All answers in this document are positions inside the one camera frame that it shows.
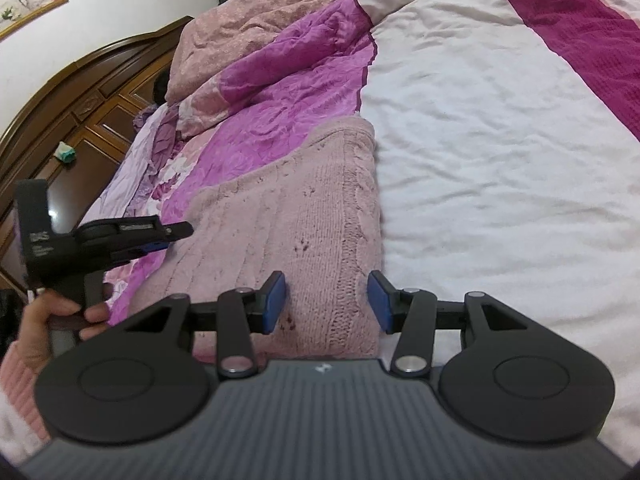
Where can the pink floral comforter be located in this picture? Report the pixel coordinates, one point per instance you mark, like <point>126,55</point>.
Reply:
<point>260,30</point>

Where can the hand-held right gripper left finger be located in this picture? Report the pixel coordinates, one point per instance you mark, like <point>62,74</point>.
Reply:
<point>274,303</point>

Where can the small green object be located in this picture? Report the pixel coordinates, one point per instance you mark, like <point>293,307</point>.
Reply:
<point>65,152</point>

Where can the person's left forearm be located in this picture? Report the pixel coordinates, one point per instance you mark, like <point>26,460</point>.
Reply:
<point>20,385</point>

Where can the purple and white patchwork quilt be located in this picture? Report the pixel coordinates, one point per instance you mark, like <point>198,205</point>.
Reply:
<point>480,150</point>

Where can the pink knit sweater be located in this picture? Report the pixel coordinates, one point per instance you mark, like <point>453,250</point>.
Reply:
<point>310,220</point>

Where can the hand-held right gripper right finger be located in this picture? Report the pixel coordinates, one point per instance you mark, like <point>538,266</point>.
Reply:
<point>378,303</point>

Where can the purple floral bed sheet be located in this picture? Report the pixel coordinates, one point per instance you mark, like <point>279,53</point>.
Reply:
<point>150,165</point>

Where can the wooden headboard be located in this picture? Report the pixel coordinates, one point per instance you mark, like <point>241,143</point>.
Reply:
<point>95,105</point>

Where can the person's left hand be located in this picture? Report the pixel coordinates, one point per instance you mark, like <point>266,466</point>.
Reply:
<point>40,330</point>

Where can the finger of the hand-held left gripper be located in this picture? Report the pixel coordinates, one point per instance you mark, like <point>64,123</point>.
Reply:
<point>175,230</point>
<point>145,248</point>

